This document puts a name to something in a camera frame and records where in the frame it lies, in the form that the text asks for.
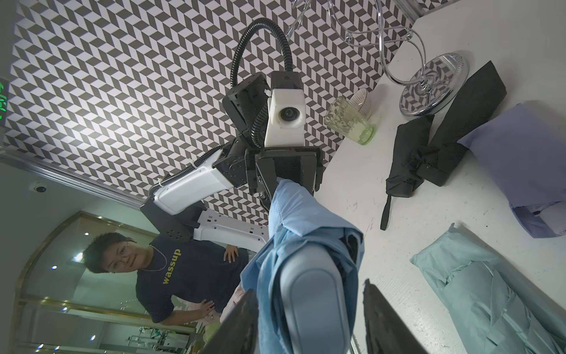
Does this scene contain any black umbrella sleeve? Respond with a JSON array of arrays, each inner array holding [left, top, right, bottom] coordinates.
[[417, 61, 507, 187]]

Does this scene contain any mint green umbrella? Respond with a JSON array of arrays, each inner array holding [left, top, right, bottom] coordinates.
[[411, 226, 565, 353]]

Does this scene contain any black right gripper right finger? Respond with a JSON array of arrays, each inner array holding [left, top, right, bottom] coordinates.
[[363, 280, 427, 354]]

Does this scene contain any purple umbrella in sleeve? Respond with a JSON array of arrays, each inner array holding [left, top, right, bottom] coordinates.
[[458, 104, 565, 238]]

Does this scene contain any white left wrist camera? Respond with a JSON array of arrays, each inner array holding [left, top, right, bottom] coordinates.
[[264, 71, 307, 148]]

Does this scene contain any pink ribbed glass bowl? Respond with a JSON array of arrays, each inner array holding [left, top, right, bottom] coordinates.
[[349, 88, 371, 118]]

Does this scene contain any chrome wire stand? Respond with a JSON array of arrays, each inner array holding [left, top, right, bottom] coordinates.
[[285, 1, 470, 119]]

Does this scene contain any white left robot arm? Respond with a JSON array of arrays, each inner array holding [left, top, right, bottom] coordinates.
[[141, 71, 324, 252]]

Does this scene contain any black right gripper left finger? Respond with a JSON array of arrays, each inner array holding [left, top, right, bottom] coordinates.
[[200, 289, 259, 354]]

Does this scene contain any blue umbrella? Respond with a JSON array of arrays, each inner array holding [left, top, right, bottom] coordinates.
[[241, 227, 364, 353]]

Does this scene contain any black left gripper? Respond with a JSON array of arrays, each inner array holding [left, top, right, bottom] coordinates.
[[212, 74, 324, 209]]

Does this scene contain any green glass cup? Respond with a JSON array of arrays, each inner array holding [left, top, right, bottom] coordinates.
[[324, 96, 375, 145]]

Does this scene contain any person in black shirt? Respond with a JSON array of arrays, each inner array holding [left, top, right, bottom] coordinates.
[[83, 232, 249, 326]]

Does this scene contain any blue umbrella sleeve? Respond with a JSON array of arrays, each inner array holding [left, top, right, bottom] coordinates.
[[267, 178, 355, 249]]

